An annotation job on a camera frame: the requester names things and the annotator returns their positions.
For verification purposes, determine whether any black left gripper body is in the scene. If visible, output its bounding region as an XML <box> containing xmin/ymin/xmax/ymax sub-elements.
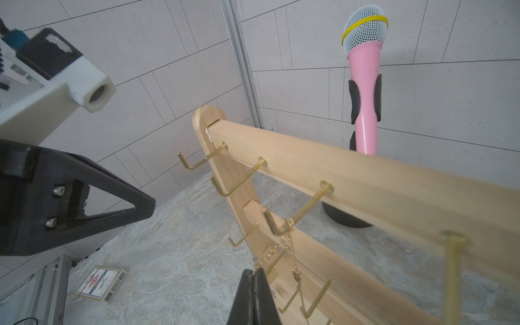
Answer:
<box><xmin>1</xmin><ymin>140</ymin><xmax>87</xmax><ymax>256</ymax></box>

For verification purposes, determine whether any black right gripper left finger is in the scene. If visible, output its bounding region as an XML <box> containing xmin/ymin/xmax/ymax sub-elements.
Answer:
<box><xmin>227</xmin><ymin>269</ymin><xmax>259</xmax><ymax>325</ymax></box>

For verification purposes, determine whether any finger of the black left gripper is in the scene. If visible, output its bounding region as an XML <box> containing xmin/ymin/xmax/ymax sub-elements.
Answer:
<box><xmin>69</xmin><ymin>156</ymin><xmax>156</xmax><ymax>234</ymax></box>

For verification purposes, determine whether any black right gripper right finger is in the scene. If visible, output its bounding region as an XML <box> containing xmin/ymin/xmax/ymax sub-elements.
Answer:
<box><xmin>253</xmin><ymin>268</ymin><xmax>282</xmax><ymax>325</ymax></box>

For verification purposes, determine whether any gold chain necklace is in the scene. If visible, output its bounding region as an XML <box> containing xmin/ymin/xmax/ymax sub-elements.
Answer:
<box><xmin>253</xmin><ymin>227</ymin><xmax>311</xmax><ymax>325</ymax></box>

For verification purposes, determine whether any wooden jewelry display stand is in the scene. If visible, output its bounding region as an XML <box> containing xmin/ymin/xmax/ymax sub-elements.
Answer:
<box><xmin>192</xmin><ymin>105</ymin><xmax>519</xmax><ymax>324</ymax></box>

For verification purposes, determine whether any black microphone stand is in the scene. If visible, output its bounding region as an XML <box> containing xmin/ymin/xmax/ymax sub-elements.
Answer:
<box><xmin>322</xmin><ymin>74</ymin><xmax>382</xmax><ymax>228</ymax></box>

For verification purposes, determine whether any small printed card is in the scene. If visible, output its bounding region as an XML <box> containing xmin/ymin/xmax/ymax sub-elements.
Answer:
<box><xmin>74</xmin><ymin>265</ymin><xmax>128</xmax><ymax>304</ymax></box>

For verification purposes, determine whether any pink toy microphone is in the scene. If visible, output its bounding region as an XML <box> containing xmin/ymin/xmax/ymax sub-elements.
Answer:
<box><xmin>341</xmin><ymin>5</ymin><xmax>389</xmax><ymax>156</ymax></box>

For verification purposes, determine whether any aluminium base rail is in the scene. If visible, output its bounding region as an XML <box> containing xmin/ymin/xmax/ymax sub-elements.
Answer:
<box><xmin>1</xmin><ymin>255</ymin><xmax>74</xmax><ymax>324</ymax></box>

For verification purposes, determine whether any aluminium corner frame post left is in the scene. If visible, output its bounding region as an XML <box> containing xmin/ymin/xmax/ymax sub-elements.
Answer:
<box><xmin>219</xmin><ymin>0</ymin><xmax>264</xmax><ymax>129</ymax></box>

